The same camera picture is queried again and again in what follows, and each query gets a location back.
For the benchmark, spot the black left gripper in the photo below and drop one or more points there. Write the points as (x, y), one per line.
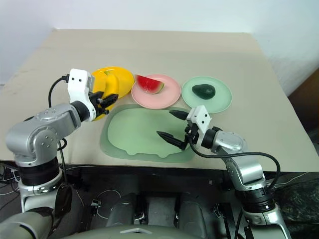
(96, 95)

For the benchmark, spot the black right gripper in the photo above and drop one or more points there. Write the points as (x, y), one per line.
(191, 135)

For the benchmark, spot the yellow banana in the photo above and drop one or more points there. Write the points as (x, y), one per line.
(112, 85)

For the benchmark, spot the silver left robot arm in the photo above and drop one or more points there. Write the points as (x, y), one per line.
(49, 119)

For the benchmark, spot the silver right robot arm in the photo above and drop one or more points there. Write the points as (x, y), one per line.
(231, 143)

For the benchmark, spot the yellow plate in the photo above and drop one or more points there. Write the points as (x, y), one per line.
(124, 79)

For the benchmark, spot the pink plate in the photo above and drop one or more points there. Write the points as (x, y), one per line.
(169, 95)

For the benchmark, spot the round green plate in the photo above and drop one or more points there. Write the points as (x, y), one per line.
(221, 99)

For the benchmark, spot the large light green tray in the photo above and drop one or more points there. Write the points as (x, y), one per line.
(134, 132)

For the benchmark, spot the dark green avocado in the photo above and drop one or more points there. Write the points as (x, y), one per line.
(203, 91)

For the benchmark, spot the red watermelon slice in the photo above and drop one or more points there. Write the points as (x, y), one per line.
(148, 84)

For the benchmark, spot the grey block under table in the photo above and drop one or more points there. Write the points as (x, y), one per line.
(160, 207)

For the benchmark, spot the dark grey rounded shape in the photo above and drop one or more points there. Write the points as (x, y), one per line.
(122, 211)
(193, 214)

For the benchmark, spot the olive grey robot torso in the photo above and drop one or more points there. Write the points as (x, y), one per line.
(139, 232)

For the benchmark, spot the brown wooden cabinet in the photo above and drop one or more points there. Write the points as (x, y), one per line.
(307, 104)

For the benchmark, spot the black plastic bag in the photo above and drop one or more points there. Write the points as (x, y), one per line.
(299, 204)

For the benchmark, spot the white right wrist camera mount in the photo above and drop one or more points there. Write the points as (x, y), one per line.
(202, 117)

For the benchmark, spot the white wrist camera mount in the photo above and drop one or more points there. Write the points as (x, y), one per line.
(202, 117)
(77, 87)

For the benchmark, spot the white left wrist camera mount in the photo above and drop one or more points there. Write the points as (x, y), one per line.
(77, 87)

